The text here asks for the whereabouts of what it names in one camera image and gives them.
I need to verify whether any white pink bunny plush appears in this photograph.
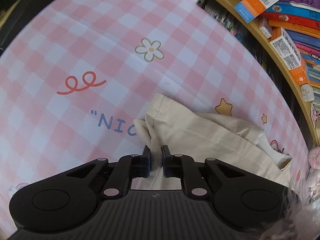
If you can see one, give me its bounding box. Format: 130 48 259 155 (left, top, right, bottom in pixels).
306 147 320 199

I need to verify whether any white charger block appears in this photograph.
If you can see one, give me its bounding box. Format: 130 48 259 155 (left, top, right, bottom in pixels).
301 84 315 102

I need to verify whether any flat white orange box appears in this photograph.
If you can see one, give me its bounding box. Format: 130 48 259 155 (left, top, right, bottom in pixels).
270 28 309 86

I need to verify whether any cream white t-shirt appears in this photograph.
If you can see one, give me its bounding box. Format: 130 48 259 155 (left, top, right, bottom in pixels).
134 94 291 190

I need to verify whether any wooden bookshelf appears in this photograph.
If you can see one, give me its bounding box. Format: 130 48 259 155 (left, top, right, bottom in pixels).
191 0 319 146

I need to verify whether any pink checkered cartoon tablecloth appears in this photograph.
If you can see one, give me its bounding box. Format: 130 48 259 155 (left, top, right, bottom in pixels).
1 0 309 238

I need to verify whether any row of colourful books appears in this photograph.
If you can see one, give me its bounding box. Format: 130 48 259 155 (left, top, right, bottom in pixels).
224 0 320 88

